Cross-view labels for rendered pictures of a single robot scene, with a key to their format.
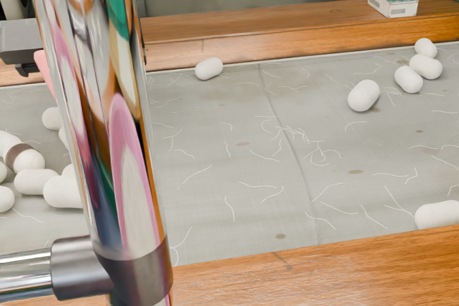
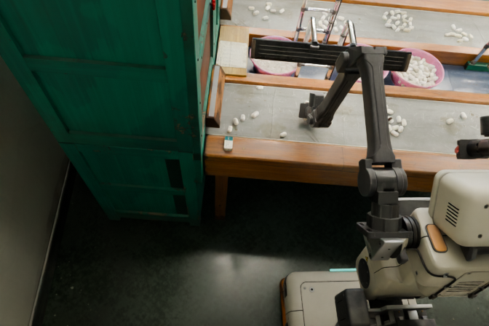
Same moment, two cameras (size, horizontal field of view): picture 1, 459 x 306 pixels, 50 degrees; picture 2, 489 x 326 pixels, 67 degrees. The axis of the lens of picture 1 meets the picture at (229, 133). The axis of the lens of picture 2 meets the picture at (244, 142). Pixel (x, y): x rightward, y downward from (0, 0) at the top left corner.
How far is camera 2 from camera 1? 180 cm
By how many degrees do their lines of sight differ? 91
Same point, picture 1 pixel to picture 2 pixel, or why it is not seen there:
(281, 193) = (277, 99)
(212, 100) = (283, 126)
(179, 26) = (289, 150)
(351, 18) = (241, 142)
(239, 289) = (288, 81)
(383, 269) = (273, 78)
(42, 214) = not seen: hidden behind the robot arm
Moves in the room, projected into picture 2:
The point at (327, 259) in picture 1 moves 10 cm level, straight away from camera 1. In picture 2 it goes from (278, 81) to (269, 95)
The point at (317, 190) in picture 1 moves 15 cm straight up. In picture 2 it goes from (272, 98) to (276, 76)
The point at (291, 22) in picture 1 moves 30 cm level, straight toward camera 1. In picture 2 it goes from (258, 145) to (278, 93)
